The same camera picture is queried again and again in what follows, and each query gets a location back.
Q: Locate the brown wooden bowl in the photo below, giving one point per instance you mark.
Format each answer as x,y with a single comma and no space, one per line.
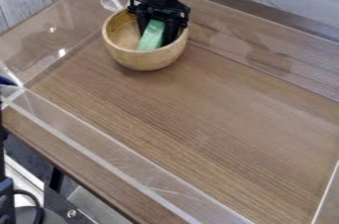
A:
121,36

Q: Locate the green rectangular block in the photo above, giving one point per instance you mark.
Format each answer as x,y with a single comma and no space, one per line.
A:
152,39

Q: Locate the black table leg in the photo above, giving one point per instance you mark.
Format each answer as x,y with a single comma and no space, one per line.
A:
57,180

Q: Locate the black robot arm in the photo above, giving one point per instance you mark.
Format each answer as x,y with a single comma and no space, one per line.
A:
161,18

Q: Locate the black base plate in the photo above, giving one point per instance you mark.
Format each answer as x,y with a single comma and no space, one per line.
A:
61,211

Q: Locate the clear acrylic tray wall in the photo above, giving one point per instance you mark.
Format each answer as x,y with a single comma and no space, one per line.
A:
225,139

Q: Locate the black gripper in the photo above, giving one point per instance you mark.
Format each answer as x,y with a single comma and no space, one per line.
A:
140,7

